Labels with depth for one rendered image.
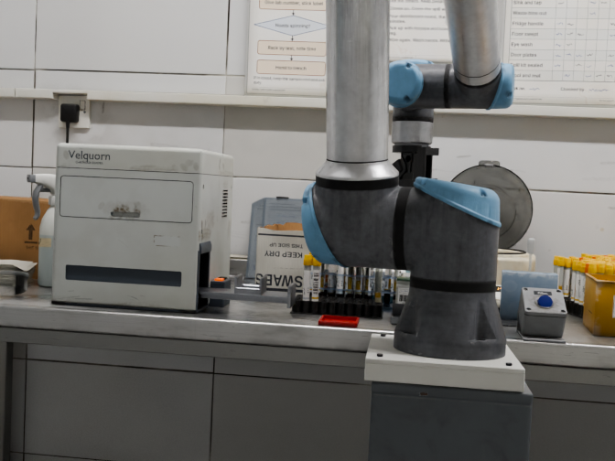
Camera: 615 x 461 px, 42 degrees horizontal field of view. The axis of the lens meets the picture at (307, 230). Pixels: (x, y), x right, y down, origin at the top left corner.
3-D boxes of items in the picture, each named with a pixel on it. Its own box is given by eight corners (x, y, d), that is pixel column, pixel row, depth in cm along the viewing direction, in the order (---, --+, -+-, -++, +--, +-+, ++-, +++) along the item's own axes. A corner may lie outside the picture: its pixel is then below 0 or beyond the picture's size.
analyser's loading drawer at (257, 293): (179, 301, 147) (180, 273, 147) (188, 296, 154) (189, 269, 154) (290, 308, 145) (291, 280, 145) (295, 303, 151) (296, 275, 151)
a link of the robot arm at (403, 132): (383, 122, 148) (414, 124, 153) (383, 146, 148) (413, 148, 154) (413, 120, 142) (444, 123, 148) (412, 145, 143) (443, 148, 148)
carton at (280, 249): (251, 295, 174) (254, 226, 173) (273, 281, 203) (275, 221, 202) (365, 303, 171) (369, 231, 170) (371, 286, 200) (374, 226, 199)
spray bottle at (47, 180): (21, 287, 170) (25, 172, 168) (40, 283, 179) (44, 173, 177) (59, 290, 169) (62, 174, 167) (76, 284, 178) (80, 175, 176)
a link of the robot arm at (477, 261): (494, 284, 102) (500, 177, 102) (390, 276, 106) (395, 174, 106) (501, 277, 113) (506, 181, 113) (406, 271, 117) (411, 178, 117)
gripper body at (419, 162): (415, 212, 142) (417, 144, 142) (380, 210, 149) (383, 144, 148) (443, 212, 147) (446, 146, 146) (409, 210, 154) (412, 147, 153)
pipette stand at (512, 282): (499, 326, 149) (502, 272, 149) (498, 320, 156) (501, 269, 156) (555, 330, 147) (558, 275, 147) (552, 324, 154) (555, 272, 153)
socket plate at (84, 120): (57, 127, 213) (58, 94, 212) (59, 128, 214) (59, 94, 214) (88, 129, 212) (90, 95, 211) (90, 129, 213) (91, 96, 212)
